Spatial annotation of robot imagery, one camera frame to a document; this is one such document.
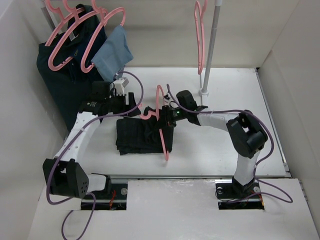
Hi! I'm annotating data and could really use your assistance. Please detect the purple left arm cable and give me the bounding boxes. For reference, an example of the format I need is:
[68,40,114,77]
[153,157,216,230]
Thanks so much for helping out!
[46,70,145,240]

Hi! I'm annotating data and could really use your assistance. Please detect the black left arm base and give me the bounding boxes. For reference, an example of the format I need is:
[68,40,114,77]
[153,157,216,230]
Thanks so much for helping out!
[87,173,128,211]

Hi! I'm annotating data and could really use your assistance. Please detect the grey rack pole right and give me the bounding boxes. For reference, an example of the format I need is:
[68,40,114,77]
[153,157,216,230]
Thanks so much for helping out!
[199,0,223,97]

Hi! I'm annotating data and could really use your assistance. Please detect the grey rack pole left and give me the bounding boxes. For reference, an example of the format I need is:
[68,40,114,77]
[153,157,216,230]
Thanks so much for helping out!
[39,0,57,31]

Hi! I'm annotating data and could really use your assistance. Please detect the pink hanger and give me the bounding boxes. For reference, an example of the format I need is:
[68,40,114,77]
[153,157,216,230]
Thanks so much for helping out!
[79,0,127,73]
[194,0,208,75]
[139,85,169,161]
[44,0,85,47]
[48,0,109,72]

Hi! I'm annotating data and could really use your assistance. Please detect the dark navy hanging trousers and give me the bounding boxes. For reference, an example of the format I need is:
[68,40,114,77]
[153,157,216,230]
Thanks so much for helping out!
[36,34,94,131]

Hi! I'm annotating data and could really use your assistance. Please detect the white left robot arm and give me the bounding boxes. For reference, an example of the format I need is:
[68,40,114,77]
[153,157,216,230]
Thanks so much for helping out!
[42,77,141,199]

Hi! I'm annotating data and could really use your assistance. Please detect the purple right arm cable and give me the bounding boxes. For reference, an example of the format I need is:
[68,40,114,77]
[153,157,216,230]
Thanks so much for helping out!
[166,84,294,205]

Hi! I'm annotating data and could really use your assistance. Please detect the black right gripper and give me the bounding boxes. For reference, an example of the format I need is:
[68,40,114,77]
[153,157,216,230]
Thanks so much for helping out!
[153,104,188,131]

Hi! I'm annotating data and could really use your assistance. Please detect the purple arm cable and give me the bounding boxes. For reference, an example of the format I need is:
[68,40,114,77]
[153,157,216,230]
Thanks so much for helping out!
[166,84,294,205]
[46,70,145,240]

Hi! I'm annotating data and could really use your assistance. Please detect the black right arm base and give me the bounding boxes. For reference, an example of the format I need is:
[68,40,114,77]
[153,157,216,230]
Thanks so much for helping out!
[215,178,265,210]

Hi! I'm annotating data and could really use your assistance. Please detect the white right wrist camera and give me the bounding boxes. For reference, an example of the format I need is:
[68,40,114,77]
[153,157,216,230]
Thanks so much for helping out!
[162,94,171,105]

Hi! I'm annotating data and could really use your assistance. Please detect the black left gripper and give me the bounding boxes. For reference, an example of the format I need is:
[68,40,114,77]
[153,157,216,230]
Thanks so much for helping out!
[105,92,140,117]

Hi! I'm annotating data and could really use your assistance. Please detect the light blue hanging garment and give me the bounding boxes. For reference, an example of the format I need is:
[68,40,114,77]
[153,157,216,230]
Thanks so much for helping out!
[91,25,134,83]

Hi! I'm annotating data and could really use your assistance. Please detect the black trousers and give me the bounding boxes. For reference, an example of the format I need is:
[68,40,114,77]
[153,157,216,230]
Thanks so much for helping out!
[115,116,163,156]

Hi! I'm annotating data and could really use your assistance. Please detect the grey rack pole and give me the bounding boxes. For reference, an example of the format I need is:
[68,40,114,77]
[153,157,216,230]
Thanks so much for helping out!
[39,0,57,31]
[199,0,223,97]

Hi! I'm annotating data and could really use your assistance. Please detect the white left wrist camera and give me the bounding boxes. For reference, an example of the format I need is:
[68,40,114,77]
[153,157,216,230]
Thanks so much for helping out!
[113,77,129,96]

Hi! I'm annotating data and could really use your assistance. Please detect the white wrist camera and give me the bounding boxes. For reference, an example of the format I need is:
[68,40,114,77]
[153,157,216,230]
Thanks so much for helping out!
[113,77,129,96]
[162,94,171,105]

